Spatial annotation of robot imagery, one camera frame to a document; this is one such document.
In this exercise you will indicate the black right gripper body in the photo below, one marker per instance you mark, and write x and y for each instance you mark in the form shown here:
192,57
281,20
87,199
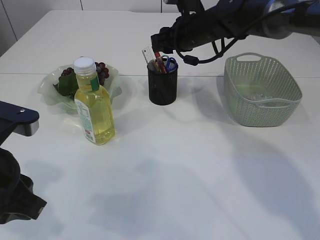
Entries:
187,33

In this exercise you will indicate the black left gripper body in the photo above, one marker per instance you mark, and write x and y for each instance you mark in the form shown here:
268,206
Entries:
17,200

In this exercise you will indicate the blue capped scissors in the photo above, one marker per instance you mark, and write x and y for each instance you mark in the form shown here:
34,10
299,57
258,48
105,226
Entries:
170,63

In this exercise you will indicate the red glitter pen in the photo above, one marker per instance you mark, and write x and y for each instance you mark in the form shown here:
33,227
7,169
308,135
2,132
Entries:
160,62

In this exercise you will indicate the clear plastic ruler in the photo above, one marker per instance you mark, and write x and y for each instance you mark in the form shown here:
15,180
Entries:
148,54

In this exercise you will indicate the clear plastic sheet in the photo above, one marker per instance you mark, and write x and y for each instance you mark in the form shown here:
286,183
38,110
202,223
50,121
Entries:
256,97

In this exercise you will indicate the yellow tea bottle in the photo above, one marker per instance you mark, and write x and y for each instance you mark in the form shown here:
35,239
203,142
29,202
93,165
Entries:
93,103

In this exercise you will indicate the dark red grape bunch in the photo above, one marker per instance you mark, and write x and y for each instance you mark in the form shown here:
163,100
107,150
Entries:
67,83

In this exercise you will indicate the gold glitter pen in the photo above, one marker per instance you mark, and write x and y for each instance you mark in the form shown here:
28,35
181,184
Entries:
153,65

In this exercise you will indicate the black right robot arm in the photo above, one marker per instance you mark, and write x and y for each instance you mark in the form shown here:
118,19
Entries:
274,19

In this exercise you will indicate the black mesh pen cup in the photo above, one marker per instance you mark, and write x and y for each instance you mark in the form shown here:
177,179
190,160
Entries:
162,88

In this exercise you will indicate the green woven plastic basket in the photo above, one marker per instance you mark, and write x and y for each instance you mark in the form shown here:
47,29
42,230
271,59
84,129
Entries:
268,76

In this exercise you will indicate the green wavy glass plate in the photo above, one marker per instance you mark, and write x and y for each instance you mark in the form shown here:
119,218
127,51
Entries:
113,85

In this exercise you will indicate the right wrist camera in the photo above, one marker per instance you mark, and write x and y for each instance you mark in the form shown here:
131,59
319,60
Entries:
187,7

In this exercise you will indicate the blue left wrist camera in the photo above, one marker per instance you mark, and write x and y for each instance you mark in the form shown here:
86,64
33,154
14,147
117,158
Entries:
17,119

